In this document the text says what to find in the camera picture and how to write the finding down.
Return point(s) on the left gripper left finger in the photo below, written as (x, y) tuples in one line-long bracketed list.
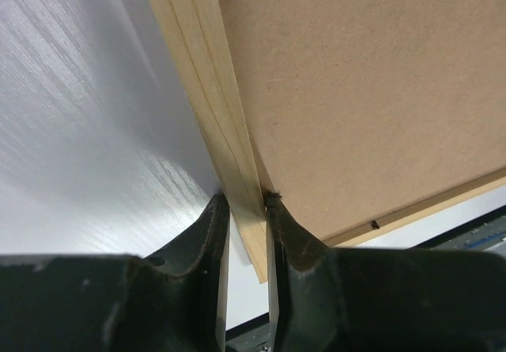
[(171, 300)]

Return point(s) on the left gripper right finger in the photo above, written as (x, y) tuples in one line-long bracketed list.
[(366, 299)]

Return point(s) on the wooden picture frame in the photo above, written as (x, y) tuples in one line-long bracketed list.
[(365, 115)]

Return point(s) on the black speckled base plate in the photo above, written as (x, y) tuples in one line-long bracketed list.
[(485, 234)]

